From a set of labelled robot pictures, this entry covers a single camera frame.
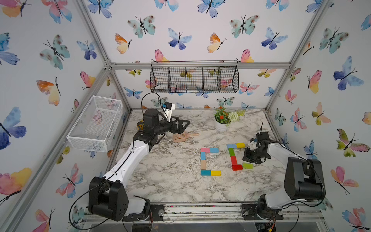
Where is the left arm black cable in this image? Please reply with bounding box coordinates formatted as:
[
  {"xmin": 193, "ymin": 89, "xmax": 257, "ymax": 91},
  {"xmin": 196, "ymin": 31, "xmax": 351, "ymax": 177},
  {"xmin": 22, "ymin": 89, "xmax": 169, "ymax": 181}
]
[{"xmin": 68, "ymin": 92, "xmax": 165, "ymax": 231}]

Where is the red building block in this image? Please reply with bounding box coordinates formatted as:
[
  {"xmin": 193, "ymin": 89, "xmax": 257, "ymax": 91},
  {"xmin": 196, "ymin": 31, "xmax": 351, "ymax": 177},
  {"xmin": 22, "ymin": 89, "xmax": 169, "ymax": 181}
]
[
  {"xmin": 232, "ymin": 164, "xmax": 243, "ymax": 171},
  {"xmin": 231, "ymin": 156, "xmax": 238, "ymax": 166}
]

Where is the pink building block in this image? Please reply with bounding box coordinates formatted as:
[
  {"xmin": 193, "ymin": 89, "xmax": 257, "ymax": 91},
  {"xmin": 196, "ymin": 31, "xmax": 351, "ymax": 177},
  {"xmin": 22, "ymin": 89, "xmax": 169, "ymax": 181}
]
[{"xmin": 201, "ymin": 148, "xmax": 210, "ymax": 153}]

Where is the artificial green flower plant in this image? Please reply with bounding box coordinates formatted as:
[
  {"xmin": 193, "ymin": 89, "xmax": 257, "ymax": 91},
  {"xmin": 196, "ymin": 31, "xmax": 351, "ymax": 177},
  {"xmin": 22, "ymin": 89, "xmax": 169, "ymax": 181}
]
[{"xmin": 214, "ymin": 106, "xmax": 245, "ymax": 126}]

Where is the white flower pot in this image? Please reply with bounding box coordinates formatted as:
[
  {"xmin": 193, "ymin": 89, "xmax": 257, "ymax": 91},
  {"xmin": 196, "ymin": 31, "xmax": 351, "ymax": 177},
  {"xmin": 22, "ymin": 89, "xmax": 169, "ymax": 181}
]
[{"xmin": 215, "ymin": 121, "xmax": 231, "ymax": 132}]

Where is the light green building block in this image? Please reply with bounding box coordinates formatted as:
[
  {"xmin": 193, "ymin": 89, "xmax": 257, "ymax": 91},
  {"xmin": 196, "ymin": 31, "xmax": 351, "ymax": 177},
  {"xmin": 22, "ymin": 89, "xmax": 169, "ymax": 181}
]
[{"xmin": 243, "ymin": 162, "xmax": 254, "ymax": 170}]

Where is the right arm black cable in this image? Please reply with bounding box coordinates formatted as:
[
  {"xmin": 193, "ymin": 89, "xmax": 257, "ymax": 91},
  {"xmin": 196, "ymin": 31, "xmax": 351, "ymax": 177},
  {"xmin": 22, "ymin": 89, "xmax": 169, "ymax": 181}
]
[{"xmin": 259, "ymin": 121, "xmax": 327, "ymax": 232}]

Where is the black wire wall basket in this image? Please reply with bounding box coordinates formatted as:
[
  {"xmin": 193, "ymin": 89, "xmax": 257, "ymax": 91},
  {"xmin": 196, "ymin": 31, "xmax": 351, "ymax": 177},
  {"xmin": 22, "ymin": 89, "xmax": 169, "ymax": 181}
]
[{"xmin": 147, "ymin": 61, "xmax": 239, "ymax": 94}]

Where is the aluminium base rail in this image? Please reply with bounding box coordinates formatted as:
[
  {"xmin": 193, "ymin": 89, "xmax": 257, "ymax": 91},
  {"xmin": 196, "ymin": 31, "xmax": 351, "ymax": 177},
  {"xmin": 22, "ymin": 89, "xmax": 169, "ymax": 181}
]
[{"xmin": 81, "ymin": 202, "xmax": 325, "ymax": 224}]

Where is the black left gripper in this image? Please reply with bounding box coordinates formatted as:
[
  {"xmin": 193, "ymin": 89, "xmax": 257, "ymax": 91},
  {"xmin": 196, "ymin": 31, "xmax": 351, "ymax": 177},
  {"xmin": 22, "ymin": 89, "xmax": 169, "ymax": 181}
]
[{"xmin": 153, "ymin": 115, "xmax": 189, "ymax": 137}]

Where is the small yellow building block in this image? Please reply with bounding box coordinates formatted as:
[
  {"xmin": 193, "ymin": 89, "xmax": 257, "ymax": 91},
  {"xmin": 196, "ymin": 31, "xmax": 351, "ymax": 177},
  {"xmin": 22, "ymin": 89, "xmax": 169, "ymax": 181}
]
[{"xmin": 211, "ymin": 170, "xmax": 222, "ymax": 177}]

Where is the teal building block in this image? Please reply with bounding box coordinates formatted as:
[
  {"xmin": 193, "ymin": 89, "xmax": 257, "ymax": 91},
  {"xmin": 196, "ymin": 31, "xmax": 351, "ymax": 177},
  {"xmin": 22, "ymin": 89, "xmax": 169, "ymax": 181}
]
[{"xmin": 201, "ymin": 170, "xmax": 212, "ymax": 176}]

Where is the natural wood building block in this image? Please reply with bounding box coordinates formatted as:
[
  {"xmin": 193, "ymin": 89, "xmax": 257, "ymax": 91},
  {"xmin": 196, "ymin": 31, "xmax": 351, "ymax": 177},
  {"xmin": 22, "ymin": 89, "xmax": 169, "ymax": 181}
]
[{"xmin": 201, "ymin": 160, "xmax": 206, "ymax": 170}]

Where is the sky blue short block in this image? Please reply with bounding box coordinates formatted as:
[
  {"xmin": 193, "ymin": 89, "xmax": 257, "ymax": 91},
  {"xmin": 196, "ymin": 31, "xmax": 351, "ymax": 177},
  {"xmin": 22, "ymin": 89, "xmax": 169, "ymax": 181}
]
[{"xmin": 210, "ymin": 148, "xmax": 219, "ymax": 153}]

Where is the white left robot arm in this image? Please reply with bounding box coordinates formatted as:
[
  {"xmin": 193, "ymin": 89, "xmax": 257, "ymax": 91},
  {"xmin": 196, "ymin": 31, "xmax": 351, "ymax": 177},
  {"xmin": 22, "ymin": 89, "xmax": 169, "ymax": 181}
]
[{"xmin": 88, "ymin": 109, "xmax": 190, "ymax": 221}]

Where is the beige plastic slotted scoop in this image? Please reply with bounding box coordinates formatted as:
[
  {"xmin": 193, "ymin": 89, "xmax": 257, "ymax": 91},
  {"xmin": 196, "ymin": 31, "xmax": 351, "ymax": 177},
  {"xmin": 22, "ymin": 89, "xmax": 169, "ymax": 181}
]
[{"xmin": 173, "ymin": 132, "xmax": 200, "ymax": 143}]

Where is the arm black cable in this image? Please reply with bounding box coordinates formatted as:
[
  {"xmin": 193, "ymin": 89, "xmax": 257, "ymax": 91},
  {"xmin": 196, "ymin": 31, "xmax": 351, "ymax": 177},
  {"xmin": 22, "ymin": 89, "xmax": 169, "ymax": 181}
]
[
  {"xmin": 259, "ymin": 121, "xmax": 327, "ymax": 232},
  {"xmin": 68, "ymin": 92, "xmax": 165, "ymax": 231}
]

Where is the white mesh wall basket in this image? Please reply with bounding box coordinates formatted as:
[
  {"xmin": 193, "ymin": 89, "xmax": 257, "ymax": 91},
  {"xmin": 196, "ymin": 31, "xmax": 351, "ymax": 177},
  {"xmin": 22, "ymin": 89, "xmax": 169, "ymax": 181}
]
[{"xmin": 67, "ymin": 95, "xmax": 123, "ymax": 152}]

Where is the pale blue building block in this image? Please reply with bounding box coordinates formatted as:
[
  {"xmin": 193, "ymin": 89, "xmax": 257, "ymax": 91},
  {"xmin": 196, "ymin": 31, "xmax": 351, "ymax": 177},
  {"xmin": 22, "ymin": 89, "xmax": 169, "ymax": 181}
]
[{"xmin": 227, "ymin": 144, "xmax": 237, "ymax": 149}]

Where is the yellow cup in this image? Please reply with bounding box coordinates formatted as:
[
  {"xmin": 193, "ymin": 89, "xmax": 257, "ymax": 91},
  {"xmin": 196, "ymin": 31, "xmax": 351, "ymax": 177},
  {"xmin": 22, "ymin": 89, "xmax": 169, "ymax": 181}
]
[{"xmin": 137, "ymin": 120, "xmax": 144, "ymax": 131}]

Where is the yellow long building block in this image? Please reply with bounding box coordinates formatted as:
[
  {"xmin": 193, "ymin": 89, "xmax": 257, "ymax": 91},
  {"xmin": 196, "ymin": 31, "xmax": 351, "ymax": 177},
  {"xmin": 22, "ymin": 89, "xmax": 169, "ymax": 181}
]
[{"xmin": 236, "ymin": 143, "xmax": 245, "ymax": 148}]

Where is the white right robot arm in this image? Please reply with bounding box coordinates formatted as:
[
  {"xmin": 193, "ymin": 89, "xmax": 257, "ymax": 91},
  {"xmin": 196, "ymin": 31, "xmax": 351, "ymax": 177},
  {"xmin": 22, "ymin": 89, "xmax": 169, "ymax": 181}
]
[{"xmin": 243, "ymin": 132, "xmax": 326, "ymax": 210}]

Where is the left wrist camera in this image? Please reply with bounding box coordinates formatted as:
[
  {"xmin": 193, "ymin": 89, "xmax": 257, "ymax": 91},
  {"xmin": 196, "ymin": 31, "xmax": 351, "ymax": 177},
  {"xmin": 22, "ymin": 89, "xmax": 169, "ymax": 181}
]
[{"xmin": 162, "ymin": 101, "xmax": 176, "ymax": 122}]

